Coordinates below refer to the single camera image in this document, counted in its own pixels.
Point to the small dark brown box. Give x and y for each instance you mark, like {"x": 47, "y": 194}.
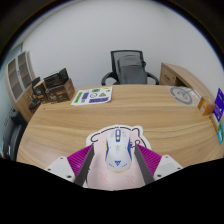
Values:
{"x": 39, "y": 89}

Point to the black box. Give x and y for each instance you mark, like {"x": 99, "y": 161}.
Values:
{"x": 56, "y": 77}

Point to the wooden shelf unit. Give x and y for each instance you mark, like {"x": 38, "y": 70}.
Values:
{"x": 18, "y": 83}

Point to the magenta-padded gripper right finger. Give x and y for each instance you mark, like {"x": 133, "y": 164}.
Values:
{"x": 167, "y": 165}

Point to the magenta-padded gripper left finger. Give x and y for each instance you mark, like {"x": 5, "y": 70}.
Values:
{"x": 61, "y": 166}

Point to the dark brown printed box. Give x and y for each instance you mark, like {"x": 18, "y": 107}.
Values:
{"x": 60, "y": 92}

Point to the purple upright package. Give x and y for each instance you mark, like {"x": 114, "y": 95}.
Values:
{"x": 219, "y": 105}

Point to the green and purple leaflet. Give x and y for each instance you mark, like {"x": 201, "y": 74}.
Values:
{"x": 91, "y": 96}

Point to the wooden side desk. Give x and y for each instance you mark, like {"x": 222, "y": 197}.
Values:
{"x": 181, "y": 75}

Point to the pink pig-shaped mouse pad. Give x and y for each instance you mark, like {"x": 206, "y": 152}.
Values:
{"x": 100, "y": 166}

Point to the white and blue computer mouse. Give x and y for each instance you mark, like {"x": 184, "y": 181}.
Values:
{"x": 117, "y": 151}

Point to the black mesh office chair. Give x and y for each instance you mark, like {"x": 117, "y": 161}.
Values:
{"x": 130, "y": 70}

